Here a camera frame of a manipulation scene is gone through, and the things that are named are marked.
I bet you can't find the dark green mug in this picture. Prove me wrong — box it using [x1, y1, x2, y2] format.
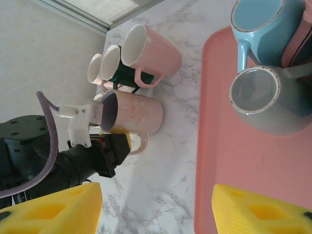
[100, 44, 156, 94]

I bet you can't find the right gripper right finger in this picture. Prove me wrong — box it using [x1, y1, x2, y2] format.
[211, 184, 312, 234]

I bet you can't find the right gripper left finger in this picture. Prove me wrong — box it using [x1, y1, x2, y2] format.
[0, 182, 102, 234]

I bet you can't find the salmon pink printed mug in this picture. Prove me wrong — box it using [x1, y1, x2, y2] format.
[280, 0, 312, 68]

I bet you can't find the salmon pink plastic tray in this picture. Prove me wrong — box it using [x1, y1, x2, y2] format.
[194, 25, 312, 234]

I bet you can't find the small light pink mug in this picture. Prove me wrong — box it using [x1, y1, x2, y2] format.
[87, 53, 108, 86]

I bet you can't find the grey speckled-rim mug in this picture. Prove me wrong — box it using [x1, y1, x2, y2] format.
[228, 63, 312, 137]

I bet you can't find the pink mug white inside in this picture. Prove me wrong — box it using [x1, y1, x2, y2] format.
[121, 24, 182, 89]

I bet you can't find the aluminium frame post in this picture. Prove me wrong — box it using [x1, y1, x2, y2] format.
[36, 0, 112, 34]

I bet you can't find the light blue mug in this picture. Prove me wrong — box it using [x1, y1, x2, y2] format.
[230, 0, 307, 74]

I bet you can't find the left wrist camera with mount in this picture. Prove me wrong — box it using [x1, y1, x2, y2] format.
[55, 101, 105, 149]

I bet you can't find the pale pink marbled mug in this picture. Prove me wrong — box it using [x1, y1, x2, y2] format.
[100, 89, 163, 156]

